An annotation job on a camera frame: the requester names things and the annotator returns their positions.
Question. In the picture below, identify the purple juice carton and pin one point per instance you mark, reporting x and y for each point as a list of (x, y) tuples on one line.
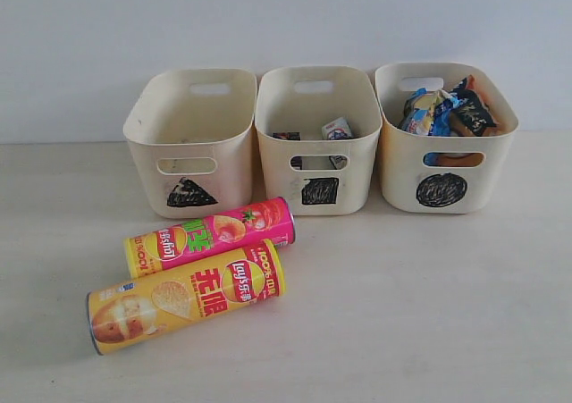
[(296, 162)]

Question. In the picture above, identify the white blue milk carton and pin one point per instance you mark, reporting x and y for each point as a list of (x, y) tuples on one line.
[(338, 129)]

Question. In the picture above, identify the blue black noodle packet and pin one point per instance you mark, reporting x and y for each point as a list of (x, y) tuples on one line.
[(427, 113)]

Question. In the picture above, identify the orange black noodle packet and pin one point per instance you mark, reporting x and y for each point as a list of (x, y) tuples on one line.
[(472, 117)]

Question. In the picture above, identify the pink Lays chips can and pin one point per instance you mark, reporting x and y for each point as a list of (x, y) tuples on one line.
[(199, 238)]

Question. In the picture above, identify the cream bin with square mark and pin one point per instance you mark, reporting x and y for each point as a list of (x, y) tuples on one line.
[(304, 99)]

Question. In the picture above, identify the yellow Lays chips can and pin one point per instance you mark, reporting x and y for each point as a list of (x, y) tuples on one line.
[(145, 308)]

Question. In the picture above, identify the cream bin with triangle mark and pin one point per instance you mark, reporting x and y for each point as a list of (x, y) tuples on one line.
[(190, 136)]

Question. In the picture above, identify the cream bin with circle mark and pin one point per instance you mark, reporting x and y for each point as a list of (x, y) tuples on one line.
[(410, 180)]

